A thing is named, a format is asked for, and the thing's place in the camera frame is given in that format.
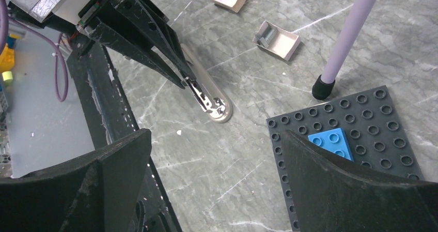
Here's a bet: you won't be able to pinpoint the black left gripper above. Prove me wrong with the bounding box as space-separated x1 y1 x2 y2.
7 0 196 89

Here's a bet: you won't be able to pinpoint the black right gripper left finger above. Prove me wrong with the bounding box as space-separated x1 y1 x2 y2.
1 129 151 231

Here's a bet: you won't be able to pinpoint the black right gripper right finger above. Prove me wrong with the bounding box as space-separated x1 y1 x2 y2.
281 130 437 231

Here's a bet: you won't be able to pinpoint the grey staple strip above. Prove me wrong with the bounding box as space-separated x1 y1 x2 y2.
181 77 196 87

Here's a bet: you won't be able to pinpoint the black silver stapler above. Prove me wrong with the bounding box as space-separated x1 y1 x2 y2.
181 43 233 123

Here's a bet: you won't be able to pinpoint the staple box tray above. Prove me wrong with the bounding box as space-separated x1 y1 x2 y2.
252 21 301 61

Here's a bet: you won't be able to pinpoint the blue lego brick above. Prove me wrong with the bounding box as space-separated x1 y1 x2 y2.
308 128 354 161

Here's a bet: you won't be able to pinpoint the dark grey lego baseplate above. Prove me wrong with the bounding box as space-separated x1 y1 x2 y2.
266 86 424 231

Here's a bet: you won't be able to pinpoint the staple strips in tray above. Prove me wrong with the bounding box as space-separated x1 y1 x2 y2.
255 25 277 48

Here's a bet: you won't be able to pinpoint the white perforated music stand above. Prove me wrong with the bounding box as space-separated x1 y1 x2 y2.
311 0 376 100

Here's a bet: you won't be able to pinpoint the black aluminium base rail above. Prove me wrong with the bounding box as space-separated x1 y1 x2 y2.
67 35 181 231

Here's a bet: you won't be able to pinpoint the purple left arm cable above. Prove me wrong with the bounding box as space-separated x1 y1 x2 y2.
0 0 71 103

